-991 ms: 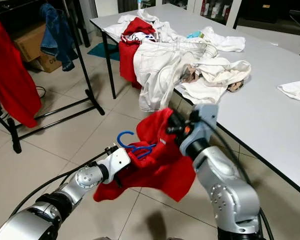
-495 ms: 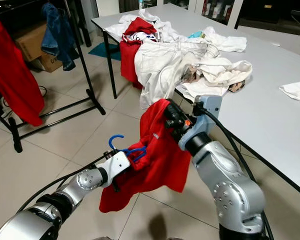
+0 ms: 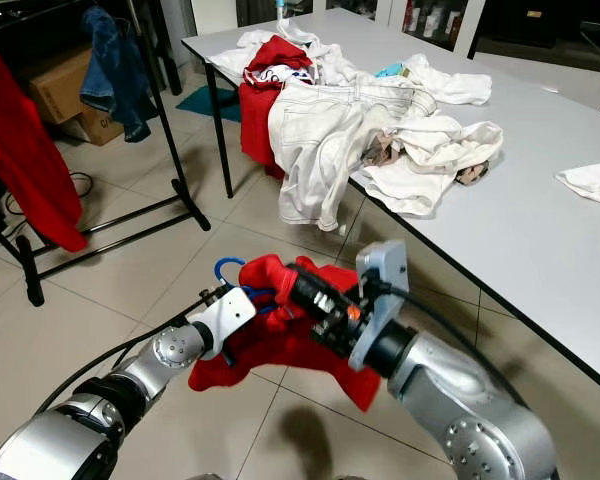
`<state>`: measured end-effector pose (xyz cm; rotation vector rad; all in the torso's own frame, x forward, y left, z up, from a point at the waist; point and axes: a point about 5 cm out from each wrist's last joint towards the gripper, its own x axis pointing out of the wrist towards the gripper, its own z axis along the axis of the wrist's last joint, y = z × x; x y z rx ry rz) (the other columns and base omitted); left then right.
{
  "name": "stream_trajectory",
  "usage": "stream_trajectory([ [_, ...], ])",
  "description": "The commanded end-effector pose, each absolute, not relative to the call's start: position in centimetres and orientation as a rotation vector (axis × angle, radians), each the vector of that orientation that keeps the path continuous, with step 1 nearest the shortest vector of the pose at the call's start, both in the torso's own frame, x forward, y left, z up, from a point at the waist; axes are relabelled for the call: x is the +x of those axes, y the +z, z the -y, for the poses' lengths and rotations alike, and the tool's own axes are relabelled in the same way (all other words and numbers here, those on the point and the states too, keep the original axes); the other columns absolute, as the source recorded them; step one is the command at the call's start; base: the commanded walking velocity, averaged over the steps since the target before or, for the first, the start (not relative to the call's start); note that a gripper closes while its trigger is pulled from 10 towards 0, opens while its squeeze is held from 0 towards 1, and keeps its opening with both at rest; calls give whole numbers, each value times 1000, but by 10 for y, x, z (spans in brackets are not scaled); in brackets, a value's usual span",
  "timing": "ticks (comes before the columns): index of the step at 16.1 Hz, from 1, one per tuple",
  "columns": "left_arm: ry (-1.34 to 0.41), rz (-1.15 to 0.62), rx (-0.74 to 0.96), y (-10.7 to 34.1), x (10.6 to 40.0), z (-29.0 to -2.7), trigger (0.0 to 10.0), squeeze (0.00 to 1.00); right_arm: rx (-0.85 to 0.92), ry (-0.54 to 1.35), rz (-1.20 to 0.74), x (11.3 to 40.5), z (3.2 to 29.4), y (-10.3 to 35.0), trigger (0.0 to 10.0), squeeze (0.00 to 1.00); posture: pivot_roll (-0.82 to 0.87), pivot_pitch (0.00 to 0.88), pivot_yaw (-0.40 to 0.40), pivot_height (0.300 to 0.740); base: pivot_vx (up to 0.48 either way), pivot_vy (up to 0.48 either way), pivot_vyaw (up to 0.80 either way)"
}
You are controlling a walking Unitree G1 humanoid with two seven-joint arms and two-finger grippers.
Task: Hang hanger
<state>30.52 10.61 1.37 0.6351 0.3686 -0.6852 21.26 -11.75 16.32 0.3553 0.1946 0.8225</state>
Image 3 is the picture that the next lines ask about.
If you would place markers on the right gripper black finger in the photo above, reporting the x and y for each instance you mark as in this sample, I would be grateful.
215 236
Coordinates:
315 292

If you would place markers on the blue plastic hanger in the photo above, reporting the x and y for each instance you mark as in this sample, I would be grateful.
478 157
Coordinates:
222 265

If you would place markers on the white shirt tan sleeves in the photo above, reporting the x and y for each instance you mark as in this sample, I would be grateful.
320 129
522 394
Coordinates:
435 155

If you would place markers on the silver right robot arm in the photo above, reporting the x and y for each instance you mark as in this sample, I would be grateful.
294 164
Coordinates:
470 400

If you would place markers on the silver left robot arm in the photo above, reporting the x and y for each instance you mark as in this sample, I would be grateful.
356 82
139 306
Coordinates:
130 375

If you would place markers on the beige jeans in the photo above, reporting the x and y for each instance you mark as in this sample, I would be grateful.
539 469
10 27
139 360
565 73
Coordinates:
325 135

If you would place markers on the red jersey white print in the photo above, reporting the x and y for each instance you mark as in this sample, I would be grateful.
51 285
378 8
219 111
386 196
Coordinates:
258 125

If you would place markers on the teal cloth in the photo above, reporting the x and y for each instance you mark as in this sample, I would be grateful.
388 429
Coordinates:
392 70

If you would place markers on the white rumpled clothes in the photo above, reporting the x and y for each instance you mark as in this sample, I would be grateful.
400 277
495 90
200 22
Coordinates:
245 55

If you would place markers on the white t-shirt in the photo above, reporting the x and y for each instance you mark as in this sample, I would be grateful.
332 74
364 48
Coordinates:
455 85

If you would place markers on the white crumpled garment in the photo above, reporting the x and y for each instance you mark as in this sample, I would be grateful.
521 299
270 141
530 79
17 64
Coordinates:
590 183

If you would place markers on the white spray bottle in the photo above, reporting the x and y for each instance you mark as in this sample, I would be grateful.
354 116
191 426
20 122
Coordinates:
281 8

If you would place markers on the blue denim garment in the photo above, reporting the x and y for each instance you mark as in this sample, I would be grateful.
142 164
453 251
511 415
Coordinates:
118 70

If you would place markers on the red shirt white trim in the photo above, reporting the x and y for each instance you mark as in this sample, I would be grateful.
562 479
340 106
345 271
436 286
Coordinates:
25 150

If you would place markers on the brown cardboard box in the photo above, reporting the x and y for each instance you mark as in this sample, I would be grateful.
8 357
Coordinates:
62 90

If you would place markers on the white TV cabinet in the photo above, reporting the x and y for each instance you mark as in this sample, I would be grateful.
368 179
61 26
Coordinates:
530 25

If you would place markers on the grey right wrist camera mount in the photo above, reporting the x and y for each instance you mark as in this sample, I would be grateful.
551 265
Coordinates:
382 290

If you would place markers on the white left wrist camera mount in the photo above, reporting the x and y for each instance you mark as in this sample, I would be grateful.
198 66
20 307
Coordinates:
230 315

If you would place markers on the black clothes rack silver rail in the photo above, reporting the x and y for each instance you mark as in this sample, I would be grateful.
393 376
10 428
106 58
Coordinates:
110 218

